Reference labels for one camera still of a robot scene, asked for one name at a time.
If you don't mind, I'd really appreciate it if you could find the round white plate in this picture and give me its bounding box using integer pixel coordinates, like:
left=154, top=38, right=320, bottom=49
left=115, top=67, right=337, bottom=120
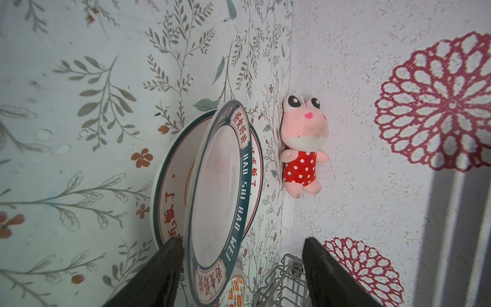
left=184, top=101, right=253, bottom=306
left=150, top=110, right=264, bottom=248

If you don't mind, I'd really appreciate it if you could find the pink plush toy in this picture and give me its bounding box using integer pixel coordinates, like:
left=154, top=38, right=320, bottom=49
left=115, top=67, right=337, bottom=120
left=280, top=95, right=329, bottom=199

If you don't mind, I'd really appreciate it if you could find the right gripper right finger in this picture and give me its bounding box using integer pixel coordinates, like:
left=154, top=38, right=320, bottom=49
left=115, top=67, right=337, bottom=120
left=302, top=237, right=381, bottom=307

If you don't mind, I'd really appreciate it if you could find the grey wire dish rack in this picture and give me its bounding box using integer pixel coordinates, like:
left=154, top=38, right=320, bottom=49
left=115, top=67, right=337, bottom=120
left=252, top=253, right=312, bottom=307

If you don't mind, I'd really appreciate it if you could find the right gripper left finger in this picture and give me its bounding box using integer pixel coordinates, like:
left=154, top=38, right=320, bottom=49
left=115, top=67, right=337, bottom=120
left=104, top=237, right=184, bottom=307

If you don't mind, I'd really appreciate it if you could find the tape roll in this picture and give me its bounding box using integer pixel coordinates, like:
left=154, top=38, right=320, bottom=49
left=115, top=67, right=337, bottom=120
left=214, top=269, right=247, bottom=307

